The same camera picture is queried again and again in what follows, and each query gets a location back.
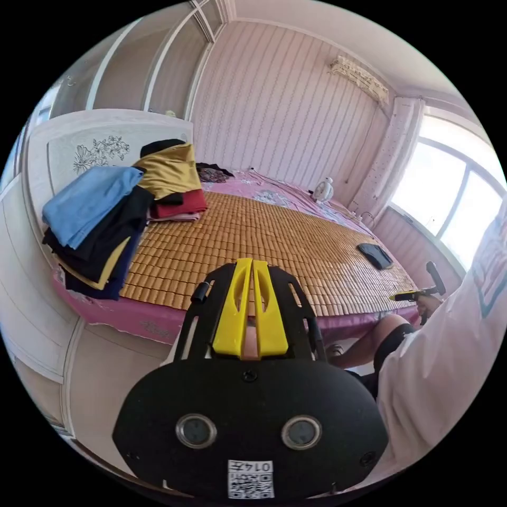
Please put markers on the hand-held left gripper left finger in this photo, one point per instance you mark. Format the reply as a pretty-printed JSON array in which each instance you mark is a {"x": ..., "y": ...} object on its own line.
[{"x": 231, "y": 317}]

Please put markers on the wardrobe with sliding doors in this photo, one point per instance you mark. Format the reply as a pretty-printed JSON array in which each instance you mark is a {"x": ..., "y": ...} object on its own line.
[{"x": 126, "y": 67}]

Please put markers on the bed with woven mat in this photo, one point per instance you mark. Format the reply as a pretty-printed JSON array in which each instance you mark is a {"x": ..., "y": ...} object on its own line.
[{"x": 257, "y": 222}]

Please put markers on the pile of clothes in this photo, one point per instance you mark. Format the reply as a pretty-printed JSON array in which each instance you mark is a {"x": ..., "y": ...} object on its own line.
[
  {"x": 170, "y": 174},
  {"x": 91, "y": 206}
]

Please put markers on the pale pink curtain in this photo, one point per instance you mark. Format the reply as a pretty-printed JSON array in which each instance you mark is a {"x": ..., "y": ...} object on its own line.
[{"x": 392, "y": 158}]

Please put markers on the person's right hand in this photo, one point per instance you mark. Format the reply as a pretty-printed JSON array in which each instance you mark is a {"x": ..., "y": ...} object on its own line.
[{"x": 429, "y": 309}]

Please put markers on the window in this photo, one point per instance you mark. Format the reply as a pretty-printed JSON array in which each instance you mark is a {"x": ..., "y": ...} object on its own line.
[{"x": 443, "y": 190}]

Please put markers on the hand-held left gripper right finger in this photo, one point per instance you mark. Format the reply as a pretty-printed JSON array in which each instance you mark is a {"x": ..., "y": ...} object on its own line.
[{"x": 271, "y": 321}]

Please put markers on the covered air conditioner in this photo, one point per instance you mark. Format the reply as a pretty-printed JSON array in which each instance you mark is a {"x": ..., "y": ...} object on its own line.
[{"x": 358, "y": 77}]

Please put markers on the small white fan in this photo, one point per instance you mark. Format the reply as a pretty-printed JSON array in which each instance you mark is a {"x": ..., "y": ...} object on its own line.
[{"x": 324, "y": 191}]

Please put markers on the black folded garment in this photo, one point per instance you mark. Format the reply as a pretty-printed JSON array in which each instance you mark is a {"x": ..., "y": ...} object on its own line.
[{"x": 375, "y": 256}]

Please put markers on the person's body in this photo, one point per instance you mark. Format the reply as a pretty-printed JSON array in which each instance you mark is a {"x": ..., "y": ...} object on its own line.
[{"x": 443, "y": 348}]

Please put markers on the dark patterned garment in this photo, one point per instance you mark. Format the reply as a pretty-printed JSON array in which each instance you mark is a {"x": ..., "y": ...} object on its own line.
[{"x": 214, "y": 173}]

